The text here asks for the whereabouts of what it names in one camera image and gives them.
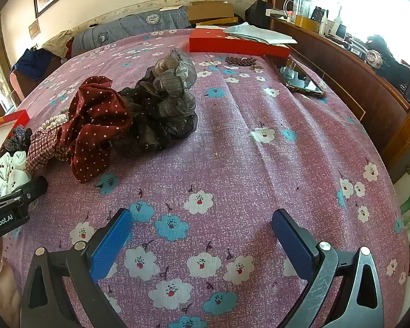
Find white dotted scrunchie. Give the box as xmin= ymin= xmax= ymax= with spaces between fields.
xmin=0 ymin=152 xmax=32 ymax=200

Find pearl bead hair tie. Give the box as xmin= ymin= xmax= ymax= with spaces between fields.
xmin=37 ymin=107 xmax=71 ymax=132

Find black sheer scrunchie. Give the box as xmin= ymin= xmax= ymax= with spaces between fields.
xmin=111 ymin=72 xmax=199 ymax=156

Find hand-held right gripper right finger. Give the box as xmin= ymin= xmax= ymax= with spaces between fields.
xmin=271 ymin=208 xmax=385 ymax=328

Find maroon sofa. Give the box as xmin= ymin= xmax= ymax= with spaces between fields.
xmin=10 ymin=68 xmax=38 ymax=107

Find grey striped organza scrunchie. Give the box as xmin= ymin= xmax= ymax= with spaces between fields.
xmin=153 ymin=48 xmax=198 ymax=118

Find yellow flat box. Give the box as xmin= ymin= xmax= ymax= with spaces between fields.
xmin=195 ymin=17 xmax=239 ymax=27

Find cardboard box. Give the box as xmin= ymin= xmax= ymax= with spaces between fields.
xmin=186 ymin=1 xmax=235 ymax=24

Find black smartphone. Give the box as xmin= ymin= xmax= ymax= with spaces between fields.
xmin=264 ymin=55 xmax=325 ymax=99

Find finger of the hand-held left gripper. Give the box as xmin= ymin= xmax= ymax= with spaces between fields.
xmin=0 ymin=176 xmax=48 ymax=210

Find beige clothes pile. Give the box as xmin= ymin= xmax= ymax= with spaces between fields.
xmin=43 ymin=30 xmax=74 ymax=58

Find blue cloth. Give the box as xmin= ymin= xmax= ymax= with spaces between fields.
xmin=15 ymin=48 xmax=52 ymax=80

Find black bag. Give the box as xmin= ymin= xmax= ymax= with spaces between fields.
xmin=245 ymin=0 xmax=272 ymax=30

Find white folded papers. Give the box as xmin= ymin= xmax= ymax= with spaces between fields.
xmin=224 ymin=22 xmax=298 ymax=46

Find red polka dot scrunchie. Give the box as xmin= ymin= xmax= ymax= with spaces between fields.
xmin=60 ymin=76 xmax=134 ymax=184

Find dark fuzzy object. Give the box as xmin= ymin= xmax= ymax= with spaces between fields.
xmin=365 ymin=35 xmax=410 ymax=87

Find red box tray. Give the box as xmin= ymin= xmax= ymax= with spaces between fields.
xmin=0 ymin=109 xmax=31 ymax=194

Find person's left hand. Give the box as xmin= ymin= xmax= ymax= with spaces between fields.
xmin=0 ymin=242 xmax=21 ymax=328

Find clear plastic pitcher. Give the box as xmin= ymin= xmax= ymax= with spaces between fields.
xmin=283 ymin=0 xmax=311 ymax=24

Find red checkered scrunchie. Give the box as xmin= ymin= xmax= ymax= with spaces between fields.
xmin=25 ymin=128 xmax=71 ymax=173

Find pink floral bedsheet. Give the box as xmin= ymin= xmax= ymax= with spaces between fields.
xmin=2 ymin=27 xmax=410 ymax=328

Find small brown box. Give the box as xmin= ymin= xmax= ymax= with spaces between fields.
xmin=299 ymin=17 xmax=320 ymax=33

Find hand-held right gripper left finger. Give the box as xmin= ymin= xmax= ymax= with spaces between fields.
xmin=20 ymin=208 xmax=134 ymax=328

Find brown leaf hair clip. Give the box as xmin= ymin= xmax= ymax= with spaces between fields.
xmin=225 ymin=55 xmax=264 ymax=71

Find wooden headboard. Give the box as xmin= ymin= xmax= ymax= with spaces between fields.
xmin=270 ymin=17 xmax=410 ymax=181

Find blue folded quilt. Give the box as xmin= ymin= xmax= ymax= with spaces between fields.
xmin=72 ymin=7 xmax=192 ymax=55

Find red box lid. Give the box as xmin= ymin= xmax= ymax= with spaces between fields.
xmin=189 ymin=27 xmax=291 ymax=58

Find black hair tie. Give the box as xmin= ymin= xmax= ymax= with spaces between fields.
xmin=5 ymin=126 xmax=33 ymax=153

